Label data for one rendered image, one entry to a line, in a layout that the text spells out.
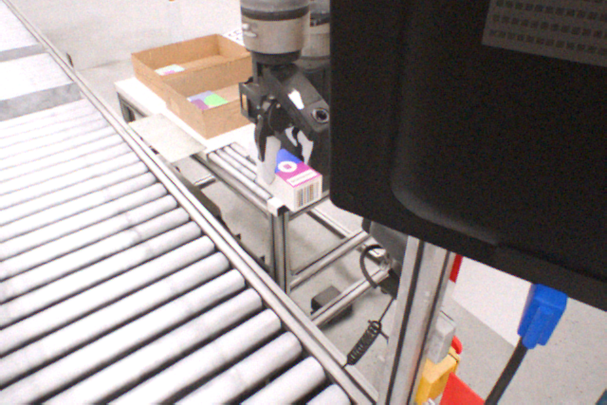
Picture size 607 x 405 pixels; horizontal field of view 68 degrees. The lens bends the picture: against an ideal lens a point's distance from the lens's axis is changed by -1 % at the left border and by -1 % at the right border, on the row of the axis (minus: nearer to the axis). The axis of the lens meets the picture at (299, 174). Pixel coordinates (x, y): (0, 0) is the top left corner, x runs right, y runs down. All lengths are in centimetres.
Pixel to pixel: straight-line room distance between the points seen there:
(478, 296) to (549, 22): 38
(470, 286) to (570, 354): 148
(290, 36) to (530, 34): 42
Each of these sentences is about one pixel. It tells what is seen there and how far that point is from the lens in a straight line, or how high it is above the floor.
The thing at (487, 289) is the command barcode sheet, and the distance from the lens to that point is 53.
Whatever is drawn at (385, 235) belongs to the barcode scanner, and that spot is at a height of 107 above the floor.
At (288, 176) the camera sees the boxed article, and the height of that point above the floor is 106.
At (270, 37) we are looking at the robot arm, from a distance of 59.
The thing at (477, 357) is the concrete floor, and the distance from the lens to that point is 186.
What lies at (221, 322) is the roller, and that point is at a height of 74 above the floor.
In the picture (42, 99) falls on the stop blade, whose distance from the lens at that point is 181.
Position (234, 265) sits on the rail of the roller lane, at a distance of 101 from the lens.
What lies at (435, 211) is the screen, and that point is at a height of 130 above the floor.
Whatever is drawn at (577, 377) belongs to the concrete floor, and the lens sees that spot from 195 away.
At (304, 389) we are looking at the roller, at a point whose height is 74.
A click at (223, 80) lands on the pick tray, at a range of 172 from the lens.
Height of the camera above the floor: 146
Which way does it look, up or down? 35 degrees down
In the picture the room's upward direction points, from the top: straight up
